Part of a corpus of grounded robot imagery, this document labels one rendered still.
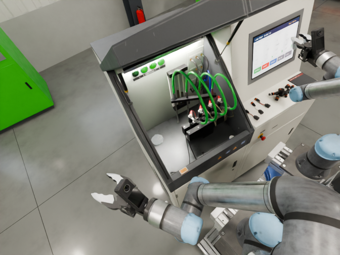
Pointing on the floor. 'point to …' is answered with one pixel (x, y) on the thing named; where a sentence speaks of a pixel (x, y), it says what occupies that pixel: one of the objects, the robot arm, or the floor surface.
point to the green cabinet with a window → (19, 87)
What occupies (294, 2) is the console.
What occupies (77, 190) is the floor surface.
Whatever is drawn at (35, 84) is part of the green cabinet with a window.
